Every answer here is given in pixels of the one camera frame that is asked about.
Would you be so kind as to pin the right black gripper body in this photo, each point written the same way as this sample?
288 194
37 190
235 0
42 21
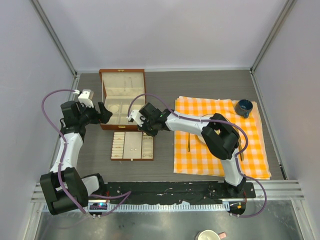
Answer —
148 128

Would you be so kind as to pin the brown jewelry box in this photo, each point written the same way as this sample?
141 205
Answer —
119 88

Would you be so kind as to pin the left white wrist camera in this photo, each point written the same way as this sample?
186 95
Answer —
85 97

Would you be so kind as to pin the brown jewelry tray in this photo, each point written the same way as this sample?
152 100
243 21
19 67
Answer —
124 141

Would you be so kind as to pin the dark blue bowl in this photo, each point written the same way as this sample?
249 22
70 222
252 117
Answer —
243 108

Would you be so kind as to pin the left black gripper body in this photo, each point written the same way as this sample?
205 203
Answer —
88 115

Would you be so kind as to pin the white cable duct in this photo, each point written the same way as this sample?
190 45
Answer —
183 207

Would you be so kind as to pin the bird pattern plate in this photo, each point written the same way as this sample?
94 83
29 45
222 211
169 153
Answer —
201 139

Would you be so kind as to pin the white pink mug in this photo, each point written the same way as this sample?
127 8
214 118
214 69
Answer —
210 235

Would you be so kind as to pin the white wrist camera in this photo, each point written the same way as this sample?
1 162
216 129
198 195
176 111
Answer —
85 97
136 117

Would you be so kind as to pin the yellow checkered cloth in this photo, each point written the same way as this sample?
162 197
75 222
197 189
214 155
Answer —
199 161

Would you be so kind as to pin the gold fork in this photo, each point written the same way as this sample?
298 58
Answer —
189 143

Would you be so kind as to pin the gold knife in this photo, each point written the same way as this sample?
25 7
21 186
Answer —
241 152

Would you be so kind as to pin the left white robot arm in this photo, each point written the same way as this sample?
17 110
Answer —
63 188

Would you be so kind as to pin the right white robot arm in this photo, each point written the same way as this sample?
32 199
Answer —
219 135

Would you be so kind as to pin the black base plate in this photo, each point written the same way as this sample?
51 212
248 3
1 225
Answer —
175 192

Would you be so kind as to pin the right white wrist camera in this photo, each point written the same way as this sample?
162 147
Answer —
136 117

